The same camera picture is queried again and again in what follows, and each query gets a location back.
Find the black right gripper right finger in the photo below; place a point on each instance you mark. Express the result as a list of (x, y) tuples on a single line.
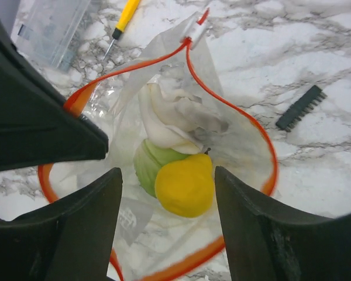
[(268, 240)]

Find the yellow handled screwdriver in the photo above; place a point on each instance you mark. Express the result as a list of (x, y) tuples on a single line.
[(126, 16)]

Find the black pin header strip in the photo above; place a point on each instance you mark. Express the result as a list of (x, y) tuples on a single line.
[(304, 105)]

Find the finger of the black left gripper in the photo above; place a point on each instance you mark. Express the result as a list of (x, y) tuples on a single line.
[(35, 128)]

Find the clear plastic box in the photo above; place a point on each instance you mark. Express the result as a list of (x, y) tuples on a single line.
[(52, 32)]

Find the white toy mushroom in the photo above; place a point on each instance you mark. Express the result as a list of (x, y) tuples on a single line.
[(169, 119)]

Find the green toy cabbage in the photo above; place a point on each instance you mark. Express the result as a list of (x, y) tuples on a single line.
[(149, 159)]

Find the clear zip bag orange zipper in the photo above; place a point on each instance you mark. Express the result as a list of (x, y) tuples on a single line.
[(151, 243)]

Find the yellow toy pear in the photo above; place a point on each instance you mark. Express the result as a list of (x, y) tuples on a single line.
[(186, 187)]

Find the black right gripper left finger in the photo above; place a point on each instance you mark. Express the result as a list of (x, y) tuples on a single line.
[(70, 239)]

